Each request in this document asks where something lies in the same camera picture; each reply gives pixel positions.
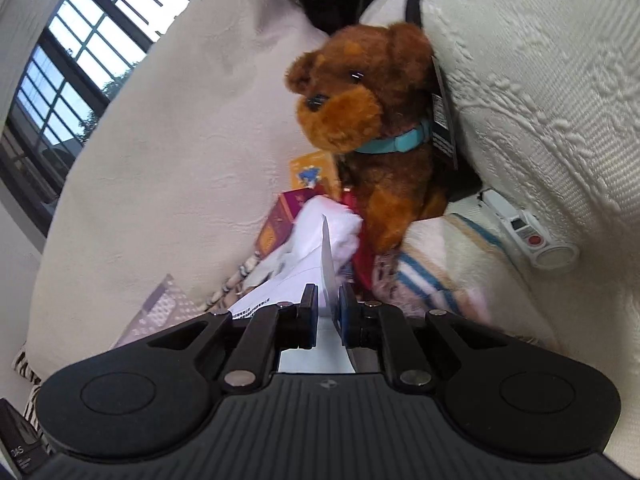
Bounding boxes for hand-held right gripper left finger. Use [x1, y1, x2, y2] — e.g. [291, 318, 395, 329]
[145, 284, 319, 393]

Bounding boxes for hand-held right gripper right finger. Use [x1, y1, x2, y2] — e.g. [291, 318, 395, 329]
[336, 284, 543, 392]

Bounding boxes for white zip pouch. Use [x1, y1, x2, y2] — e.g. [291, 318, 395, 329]
[231, 214, 360, 375]

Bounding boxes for red packet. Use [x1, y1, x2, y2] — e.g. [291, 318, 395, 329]
[342, 187, 378, 291]

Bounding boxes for crumpled white tissue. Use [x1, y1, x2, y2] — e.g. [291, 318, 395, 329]
[295, 195, 363, 275]

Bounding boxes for striped fringed cloth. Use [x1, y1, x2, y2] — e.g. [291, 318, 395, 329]
[11, 212, 561, 453]

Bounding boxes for maroon and gold box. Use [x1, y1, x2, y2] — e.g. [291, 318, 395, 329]
[254, 189, 307, 261]

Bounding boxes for white perforated plastic basket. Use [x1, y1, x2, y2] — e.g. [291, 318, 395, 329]
[112, 274, 203, 348]

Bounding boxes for white device with red button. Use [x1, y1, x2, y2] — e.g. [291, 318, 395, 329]
[477, 187, 581, 274]

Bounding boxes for brown plush dog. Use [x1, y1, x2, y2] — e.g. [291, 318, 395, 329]
[285, 21, 460, 256]

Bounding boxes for cream cushion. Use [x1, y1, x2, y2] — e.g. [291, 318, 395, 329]
[30, 0, 341, 361]

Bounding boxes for cream textured sofa cover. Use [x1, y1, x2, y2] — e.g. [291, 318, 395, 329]
[360, 0, 640, 461]

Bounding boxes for barred window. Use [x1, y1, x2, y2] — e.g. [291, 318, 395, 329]
[0, 0, 241, 241]

